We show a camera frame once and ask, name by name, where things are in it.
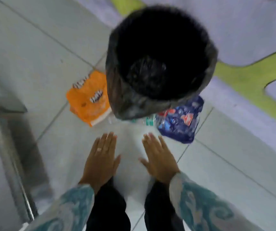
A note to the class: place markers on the person's left hand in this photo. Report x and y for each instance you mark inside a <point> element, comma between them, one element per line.
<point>101,163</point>

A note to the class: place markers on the person's right hand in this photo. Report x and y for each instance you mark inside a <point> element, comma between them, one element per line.
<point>160,163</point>

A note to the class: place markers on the person's right thumb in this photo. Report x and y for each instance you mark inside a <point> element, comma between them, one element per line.
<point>144,163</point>

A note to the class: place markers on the person's left thumb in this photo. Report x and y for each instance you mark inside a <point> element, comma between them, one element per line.
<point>117,162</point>

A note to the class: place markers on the person's left forearm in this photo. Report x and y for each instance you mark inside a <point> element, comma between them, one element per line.
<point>65,209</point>

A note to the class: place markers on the person's right forearm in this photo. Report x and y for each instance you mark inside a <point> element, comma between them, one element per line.
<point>200,206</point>

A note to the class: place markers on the clear plastic bottle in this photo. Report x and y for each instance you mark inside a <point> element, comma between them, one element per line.
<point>145,121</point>

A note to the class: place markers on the person's left leg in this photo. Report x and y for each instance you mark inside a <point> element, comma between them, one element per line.
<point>107,209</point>

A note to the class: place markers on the person's leg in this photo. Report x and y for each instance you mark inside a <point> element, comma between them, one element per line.
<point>107,209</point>
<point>162,209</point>

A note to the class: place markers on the person's right leg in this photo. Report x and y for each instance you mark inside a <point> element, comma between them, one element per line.
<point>162,209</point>

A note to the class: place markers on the blue snack packet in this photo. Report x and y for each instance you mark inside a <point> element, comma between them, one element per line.
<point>180,122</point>

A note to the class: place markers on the orange snack packet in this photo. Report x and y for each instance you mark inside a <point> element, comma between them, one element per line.
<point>88,98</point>

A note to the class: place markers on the black-lined trash bin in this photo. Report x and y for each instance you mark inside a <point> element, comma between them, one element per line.
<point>162,62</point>

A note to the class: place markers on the stainless steel table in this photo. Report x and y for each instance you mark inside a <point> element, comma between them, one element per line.
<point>10,151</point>

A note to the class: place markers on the purple and green floor mat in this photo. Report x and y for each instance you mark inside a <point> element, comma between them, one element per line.
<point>246,31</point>

